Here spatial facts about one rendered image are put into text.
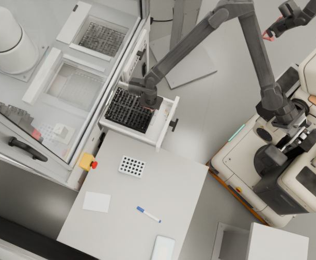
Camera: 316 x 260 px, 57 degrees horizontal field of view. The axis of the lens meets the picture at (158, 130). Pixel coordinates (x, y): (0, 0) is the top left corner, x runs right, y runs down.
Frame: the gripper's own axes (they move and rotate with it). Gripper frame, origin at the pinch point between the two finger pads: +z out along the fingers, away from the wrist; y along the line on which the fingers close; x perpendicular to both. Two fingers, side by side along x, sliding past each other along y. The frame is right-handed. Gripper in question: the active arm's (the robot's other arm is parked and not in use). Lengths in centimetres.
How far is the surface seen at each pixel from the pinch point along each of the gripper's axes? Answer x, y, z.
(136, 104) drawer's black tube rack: 0.5, -8.9, 4.8
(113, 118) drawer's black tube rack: -9.6, -17.1, 7.5
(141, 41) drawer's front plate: 34.9, -20.5, 1.1
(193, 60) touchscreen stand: 93, 0, 90
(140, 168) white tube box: -27.0, 4.9, 15.8
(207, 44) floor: 117, 5, 94
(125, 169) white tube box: -30.2, -2.6, 17.6
